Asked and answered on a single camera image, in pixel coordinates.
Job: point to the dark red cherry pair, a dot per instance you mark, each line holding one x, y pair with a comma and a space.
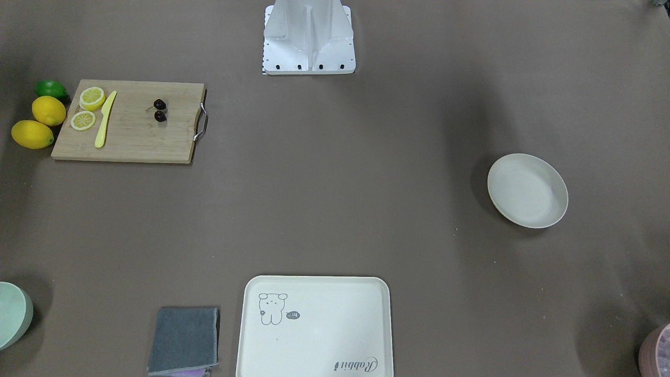
159, 110

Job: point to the beige round plate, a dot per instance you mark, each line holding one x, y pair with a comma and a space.
527, 191

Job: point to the white rabbit tray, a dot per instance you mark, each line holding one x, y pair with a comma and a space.
316, 326

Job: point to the wooden cutting board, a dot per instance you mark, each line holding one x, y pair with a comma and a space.
133, 135

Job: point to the grey folded cloth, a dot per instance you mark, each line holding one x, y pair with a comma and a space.
185, 341

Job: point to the yellow plastic knife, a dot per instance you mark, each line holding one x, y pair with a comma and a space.
101, 135

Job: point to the lemon slice near lime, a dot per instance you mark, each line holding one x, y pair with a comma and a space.
92, 98

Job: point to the yellow lemon near lime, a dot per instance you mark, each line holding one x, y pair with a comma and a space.
48, 110

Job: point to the green lime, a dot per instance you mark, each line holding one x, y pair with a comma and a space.
51, 88

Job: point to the yellow lemon outer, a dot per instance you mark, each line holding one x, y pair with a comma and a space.
32, 134

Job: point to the mint green bowl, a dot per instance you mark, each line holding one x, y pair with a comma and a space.
16, 313

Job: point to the pink bowl with ice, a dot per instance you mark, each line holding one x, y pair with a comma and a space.
653, 358

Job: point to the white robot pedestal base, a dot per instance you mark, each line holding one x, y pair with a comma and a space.
308, 38

